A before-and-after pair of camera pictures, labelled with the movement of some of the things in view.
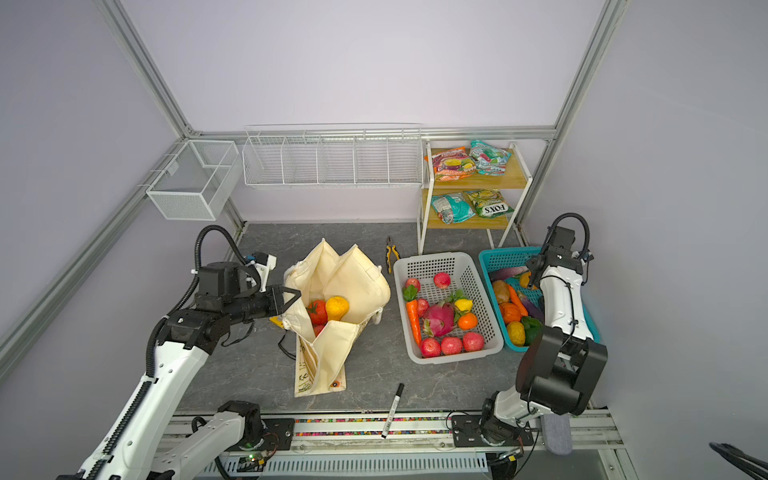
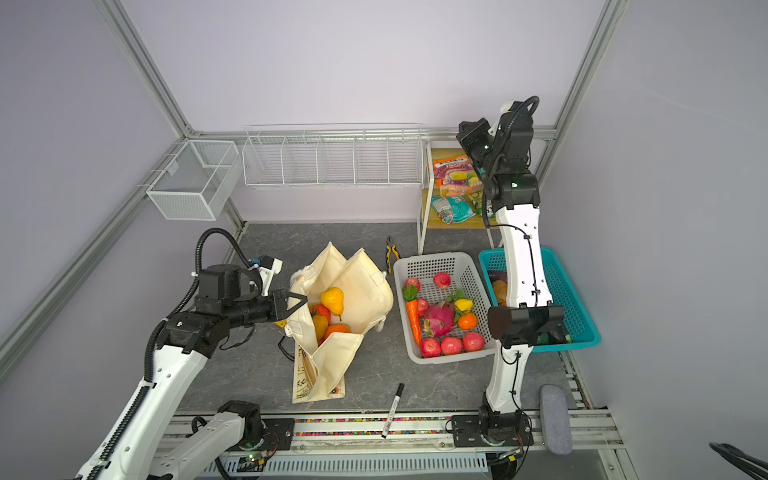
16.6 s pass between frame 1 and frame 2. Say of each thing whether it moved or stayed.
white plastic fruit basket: stayed
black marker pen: stayed
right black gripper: moved
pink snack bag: moved
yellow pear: moved
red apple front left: stayed
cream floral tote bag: stayed
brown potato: stayed
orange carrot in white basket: stayed
